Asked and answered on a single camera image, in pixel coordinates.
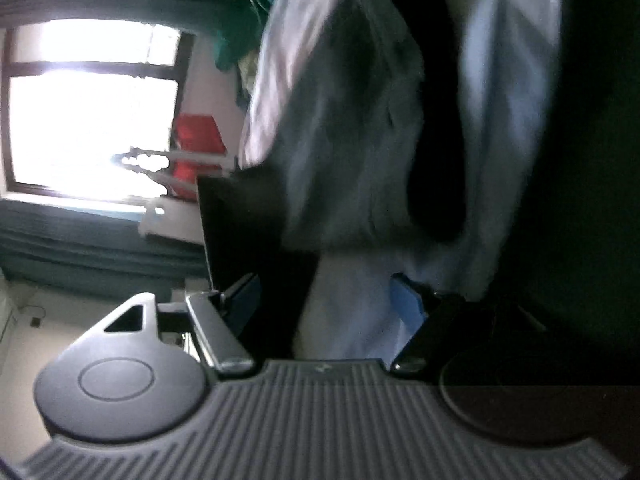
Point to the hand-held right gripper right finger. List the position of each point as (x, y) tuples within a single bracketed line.
[(407, 305)]

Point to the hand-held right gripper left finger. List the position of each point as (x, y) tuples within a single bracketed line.
[(245, 300)]

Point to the white standing appliance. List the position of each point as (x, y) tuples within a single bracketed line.
[(165, 220)]

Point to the silver tripod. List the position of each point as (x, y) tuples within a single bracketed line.
[(200, 157)]

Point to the teal curtain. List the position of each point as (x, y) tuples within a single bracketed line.
[(100, 245), (125, 5)]

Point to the red cloth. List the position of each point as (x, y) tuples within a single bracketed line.
[(197, 132)]

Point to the pale yellow cloth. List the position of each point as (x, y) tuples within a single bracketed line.
[(246, 77)]

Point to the bed with pale duvet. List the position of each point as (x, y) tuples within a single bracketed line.
[(490, 85)]

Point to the dark-framed window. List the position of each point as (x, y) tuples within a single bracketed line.
[(75, 120)]

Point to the green cloth pile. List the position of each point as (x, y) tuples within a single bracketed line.
[(235, 35)]

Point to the black wall socket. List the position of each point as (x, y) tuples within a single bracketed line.
[(35, 322)]

